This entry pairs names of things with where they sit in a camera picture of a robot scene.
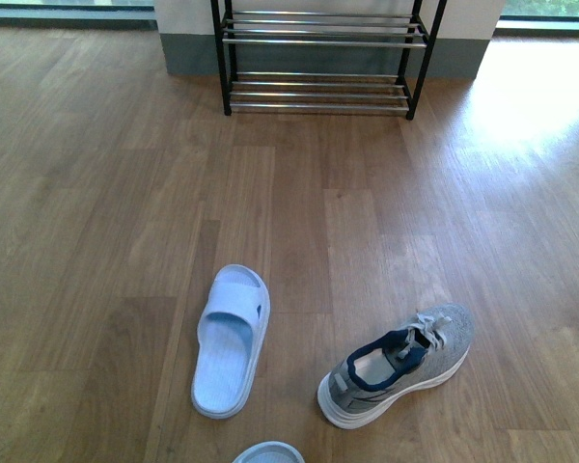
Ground light blue slide sandal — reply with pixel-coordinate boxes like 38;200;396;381
234;441;305;463
191;264;270;420

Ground grey knit sneaker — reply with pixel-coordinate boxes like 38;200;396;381
317;304;475;429

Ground black metal shoe rack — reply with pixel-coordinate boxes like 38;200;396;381
210;1;447;120

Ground right floor window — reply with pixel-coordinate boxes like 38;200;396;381
495;0;579;35

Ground floor window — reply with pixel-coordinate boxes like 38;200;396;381
0;0;157;31
495;0;579;35

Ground left floor window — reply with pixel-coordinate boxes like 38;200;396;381
0;0;157;31

